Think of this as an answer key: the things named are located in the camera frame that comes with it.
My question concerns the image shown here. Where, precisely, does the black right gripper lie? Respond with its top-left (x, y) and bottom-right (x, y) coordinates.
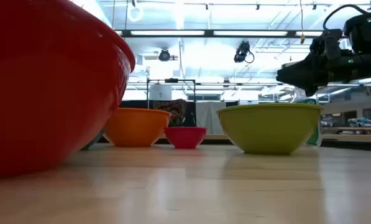
top-left (276, 51), bottom-right (371, 98)

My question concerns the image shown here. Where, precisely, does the yellow-green plastic bowl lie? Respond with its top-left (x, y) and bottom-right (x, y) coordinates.
top-left (216, 103), bottom-right (324, 156)

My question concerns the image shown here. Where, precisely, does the small pink plastic bowl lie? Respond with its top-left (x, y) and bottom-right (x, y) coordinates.
top-left (163, 126), bottom-right (208, 149)

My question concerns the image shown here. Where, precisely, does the orange plastic bowl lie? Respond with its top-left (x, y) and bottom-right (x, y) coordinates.
top-left (103, 107), bottom-right (172, 148)

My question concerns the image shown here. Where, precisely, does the large red plastic bowl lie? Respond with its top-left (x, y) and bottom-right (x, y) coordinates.
top-left (0, 0), bottom-right (137, 180)

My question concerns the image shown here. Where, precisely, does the green cleaner spray bottle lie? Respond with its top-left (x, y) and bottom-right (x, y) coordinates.
top-left (291, 87), bottom-right (324, 147)

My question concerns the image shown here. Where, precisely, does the long wooden background table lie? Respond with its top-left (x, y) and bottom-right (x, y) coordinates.
top-left (158, 133), bottom-right (371, 144)

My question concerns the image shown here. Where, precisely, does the light blue background device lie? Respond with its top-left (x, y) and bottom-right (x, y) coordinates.
top-left (347, 117), bottom-right (371, 128)

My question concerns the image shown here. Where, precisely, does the white curtain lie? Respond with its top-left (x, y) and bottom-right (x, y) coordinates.
top-left (195, 101), bottom-right (227, 135)

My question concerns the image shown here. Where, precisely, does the black ceiling beam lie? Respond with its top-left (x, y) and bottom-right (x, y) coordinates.
top-left (115, 29), bottom-right (324, 39)

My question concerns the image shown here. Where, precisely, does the person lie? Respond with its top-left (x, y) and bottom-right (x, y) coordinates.
top-left (168, 107), bottom-right (185, 127)

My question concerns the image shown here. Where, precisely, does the round black ceiling spotlight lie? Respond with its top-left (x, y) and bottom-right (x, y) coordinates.
top-left (158, 49), bottom-right (172, 62)

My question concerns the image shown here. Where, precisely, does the hanging yellow cable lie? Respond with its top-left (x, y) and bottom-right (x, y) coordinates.
top-left (299, 0), bottom-right (306, 45)

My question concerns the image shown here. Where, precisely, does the black overhead camera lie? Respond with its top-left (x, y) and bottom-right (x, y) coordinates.
top-left (233, 40), bottom-right (255, 64)

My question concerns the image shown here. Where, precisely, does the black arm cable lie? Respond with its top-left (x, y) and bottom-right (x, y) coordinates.
top-left (322, 4), bottom-right (370, 31)

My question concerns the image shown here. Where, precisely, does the patterned wall tapestry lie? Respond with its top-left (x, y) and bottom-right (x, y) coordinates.
top-left (152, 99), bottom-right (188, 127)

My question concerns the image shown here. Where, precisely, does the black metal stand frame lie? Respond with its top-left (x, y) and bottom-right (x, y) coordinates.
top-left (146, 78), bottom-right (196, 110)

